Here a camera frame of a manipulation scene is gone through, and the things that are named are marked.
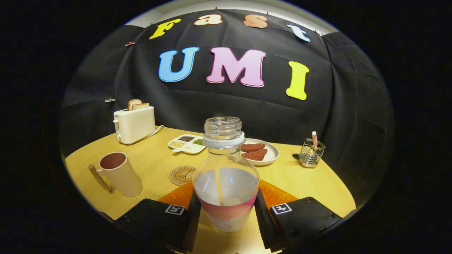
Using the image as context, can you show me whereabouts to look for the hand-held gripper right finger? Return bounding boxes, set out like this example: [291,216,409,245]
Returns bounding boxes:
[254,180,343,253]

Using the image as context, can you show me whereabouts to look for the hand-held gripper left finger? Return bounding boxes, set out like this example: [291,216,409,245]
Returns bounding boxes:
[114,181,202,253]

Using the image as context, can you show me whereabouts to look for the round wooden coaster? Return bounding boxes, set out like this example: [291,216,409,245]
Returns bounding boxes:
[169,166,197,186]

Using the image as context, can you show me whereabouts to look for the clear juice bottle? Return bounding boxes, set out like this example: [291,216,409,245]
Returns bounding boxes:
[192,117,261,232]

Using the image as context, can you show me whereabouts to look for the beige cup with wooden handle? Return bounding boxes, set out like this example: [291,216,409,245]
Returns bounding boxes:
[88,152,143,198]

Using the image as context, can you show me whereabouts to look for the wooden table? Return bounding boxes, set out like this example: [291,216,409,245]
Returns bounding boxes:
[65,126,356,254]

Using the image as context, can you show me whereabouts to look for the red meat patty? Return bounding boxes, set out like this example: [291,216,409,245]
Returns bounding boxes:
[241,143,266,153]
[242,149,268,161]

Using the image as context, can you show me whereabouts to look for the white round plate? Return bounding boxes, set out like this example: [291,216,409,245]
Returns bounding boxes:
[241,138,280,167]

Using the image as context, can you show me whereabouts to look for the white divided dish with grains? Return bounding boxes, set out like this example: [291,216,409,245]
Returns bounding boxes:
[168,134,207,155]

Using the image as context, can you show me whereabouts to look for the white toaster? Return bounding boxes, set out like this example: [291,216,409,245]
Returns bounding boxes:
[113,106,156,145]

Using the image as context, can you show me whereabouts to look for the metal wire holder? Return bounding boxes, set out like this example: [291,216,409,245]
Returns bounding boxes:
[299,139,326,168]

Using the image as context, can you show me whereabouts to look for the white toaster cable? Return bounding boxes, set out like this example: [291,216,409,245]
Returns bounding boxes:
[143,125,165,140]

